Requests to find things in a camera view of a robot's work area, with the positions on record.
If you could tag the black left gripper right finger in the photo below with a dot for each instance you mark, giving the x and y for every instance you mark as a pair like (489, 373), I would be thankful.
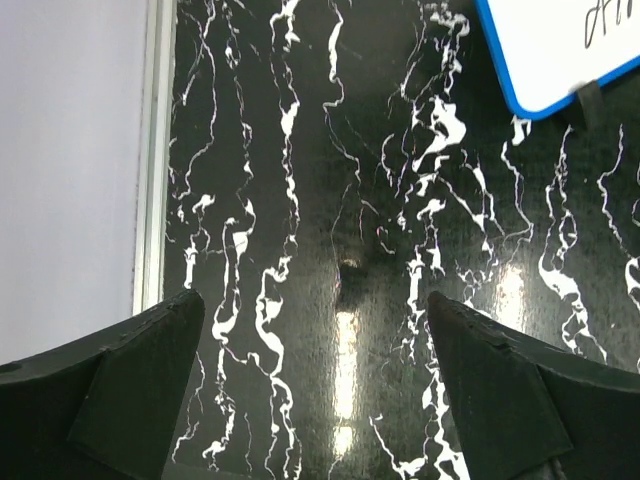
(524, 409)

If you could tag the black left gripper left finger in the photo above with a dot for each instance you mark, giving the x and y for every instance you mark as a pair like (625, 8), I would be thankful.
(104, 406)

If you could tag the blue framed whiteboard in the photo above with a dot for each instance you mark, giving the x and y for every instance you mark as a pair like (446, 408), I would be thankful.
(543, 51)

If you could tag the aluminium frame rail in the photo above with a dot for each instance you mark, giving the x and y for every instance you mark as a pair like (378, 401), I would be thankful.
(159, 64)

